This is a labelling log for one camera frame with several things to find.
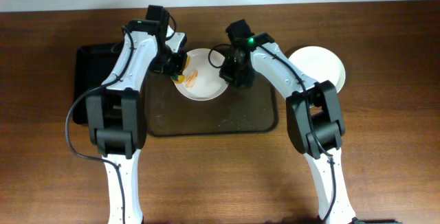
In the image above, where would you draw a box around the white plate top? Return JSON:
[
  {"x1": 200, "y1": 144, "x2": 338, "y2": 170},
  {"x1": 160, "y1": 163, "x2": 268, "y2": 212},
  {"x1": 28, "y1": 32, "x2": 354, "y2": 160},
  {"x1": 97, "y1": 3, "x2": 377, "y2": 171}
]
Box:
[{"x1": 174, "y1": 48, "x2": 229, "y2": 101}]

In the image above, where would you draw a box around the black rectangular tray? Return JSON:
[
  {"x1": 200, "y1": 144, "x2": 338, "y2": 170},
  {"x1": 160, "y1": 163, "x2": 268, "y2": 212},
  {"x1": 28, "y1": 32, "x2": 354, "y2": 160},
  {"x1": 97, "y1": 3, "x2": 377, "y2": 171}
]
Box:
[{"x1": 74, "y1": 43, "x2": 122, "y2": 126}]

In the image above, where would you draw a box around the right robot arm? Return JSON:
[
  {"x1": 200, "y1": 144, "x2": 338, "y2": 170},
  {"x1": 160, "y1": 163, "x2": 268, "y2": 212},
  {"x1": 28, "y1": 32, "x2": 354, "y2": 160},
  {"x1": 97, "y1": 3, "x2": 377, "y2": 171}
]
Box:
[{"x1": 220, "y1": 32, "x2": 356, "y2": 223}]

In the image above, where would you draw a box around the brown plastic serving tray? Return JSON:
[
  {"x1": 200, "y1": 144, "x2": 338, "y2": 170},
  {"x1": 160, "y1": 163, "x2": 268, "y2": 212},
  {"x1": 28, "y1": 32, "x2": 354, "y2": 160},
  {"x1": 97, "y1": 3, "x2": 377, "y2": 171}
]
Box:
[{"x1": 145, "y1": 75, "x2": 278, "y2": 137}]

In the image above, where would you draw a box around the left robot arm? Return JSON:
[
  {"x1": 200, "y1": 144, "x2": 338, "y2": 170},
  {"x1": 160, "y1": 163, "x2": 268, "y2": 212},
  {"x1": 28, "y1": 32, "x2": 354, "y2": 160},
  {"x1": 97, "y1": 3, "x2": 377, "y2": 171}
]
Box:
[{"x1": 85, "y1": 19, "x2": 188, "y2": 223}]

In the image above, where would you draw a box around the yellow green sponge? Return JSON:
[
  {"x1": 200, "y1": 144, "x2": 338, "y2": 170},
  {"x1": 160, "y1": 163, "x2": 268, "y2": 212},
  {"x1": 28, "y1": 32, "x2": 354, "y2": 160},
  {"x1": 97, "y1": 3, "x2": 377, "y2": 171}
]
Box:
[{"x1": 171, "y1": 56, "x2": 191, "y2": 84}]

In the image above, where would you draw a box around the light blue plate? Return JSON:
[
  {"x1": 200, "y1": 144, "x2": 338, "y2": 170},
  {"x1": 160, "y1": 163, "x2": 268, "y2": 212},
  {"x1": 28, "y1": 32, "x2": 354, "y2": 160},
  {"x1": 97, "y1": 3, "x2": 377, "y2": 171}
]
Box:
[{"x1": 289, "y1": 46, "x2": 346, "y2": 93}]

